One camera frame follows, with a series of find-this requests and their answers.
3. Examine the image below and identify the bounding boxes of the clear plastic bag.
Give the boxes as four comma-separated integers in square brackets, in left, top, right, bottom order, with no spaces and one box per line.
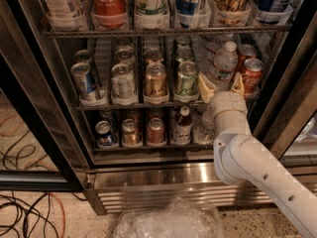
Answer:
[113,197,225,238]

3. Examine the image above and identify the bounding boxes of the top red Coca-Cola bottle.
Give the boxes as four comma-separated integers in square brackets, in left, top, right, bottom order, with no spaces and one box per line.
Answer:
[93,0,126,29]

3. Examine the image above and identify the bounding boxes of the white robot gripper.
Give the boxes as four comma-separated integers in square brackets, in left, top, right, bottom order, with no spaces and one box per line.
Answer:
[198,72,248,119]

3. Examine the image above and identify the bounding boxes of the red coca-cola can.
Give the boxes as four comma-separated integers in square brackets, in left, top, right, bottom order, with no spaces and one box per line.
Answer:
[236,44,257,71]
[240,59,264,93]

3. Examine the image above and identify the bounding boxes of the front green soda can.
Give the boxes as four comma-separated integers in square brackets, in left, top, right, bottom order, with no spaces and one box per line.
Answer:
[174,61,199,102]

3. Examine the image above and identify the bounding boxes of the left glass fridge door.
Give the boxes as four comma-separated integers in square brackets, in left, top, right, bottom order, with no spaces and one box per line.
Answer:
[0,0,89,191]

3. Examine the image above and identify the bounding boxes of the top white label bottle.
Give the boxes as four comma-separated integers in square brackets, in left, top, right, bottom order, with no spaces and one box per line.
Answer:
[45,0,89,32]

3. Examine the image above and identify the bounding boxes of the bottom red can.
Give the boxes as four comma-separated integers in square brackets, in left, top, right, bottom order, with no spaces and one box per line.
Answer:
[147,118,165,144]

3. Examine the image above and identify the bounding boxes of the bottom brown juice bottle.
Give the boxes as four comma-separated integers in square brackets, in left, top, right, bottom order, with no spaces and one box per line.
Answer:
[172,106,192,145]

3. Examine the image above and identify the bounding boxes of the stainless steel fridge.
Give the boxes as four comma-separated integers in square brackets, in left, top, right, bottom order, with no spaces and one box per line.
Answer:
[0,0,316,214]

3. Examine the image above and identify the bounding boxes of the rear red Coca-Cola can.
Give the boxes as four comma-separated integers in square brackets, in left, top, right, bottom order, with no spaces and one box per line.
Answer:
[236,44,257,71]

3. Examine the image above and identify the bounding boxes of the front gold soda can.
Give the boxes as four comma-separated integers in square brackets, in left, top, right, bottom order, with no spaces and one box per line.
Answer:
[145,62,168,103]

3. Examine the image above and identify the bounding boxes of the bottom clear water bottle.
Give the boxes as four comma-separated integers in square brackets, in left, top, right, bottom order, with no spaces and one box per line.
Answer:
[194,112,214,145]

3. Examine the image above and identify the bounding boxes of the blue silver can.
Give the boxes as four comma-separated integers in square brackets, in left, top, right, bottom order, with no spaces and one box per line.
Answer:
[70,62,101,102]
[74,50,95,68]
[175,0,211,29]

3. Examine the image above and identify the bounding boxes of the front blue silver can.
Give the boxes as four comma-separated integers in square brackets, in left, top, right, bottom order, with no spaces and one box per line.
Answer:
[70,62,101,102]

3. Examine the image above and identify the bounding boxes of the top blue silver can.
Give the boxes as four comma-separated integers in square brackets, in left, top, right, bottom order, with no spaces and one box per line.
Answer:
[175,0,211,29]

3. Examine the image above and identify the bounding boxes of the top gold black can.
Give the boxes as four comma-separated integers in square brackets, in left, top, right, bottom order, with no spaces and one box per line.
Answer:
[214,0,248,25]

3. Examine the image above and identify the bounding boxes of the top green white bottle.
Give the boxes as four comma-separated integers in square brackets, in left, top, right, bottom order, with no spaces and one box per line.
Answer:
[135,0,169,30]

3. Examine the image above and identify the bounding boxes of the bottom gold can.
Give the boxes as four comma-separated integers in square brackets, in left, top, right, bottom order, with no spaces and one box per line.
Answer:
[122,118,141,146]

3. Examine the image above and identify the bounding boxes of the top blue bottle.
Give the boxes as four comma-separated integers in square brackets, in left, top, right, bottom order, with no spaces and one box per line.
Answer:
[254,0,292,25]

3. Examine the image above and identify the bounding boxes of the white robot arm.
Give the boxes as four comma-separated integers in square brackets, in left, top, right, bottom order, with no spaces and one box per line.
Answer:
[198,73,317,238]

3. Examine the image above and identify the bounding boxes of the clear water bottle shelf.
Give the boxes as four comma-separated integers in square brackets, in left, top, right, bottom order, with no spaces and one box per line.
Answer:
[209,41,238,90]

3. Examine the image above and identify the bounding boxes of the rear blue silver can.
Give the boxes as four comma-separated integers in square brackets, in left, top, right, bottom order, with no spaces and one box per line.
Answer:
[74,50,95,68]

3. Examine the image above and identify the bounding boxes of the front red Coca-Cola can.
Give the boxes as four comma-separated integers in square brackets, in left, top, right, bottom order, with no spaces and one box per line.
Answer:
[240,59,264,93]

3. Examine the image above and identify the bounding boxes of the silver white can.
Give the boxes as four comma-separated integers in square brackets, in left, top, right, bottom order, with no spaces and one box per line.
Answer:
[115,49,136,68]
[111,63,137,105]

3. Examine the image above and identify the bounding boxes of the bottom blue Pepsi can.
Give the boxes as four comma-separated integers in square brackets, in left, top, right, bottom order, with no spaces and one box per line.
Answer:
[95,120,117,147]

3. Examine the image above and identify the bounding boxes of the black and orange cables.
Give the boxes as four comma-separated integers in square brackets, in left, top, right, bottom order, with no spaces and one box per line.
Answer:
[0,191,88,238]

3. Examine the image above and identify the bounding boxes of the front silver white can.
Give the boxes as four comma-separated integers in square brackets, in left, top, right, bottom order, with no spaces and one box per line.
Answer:
[111,63,137,105]

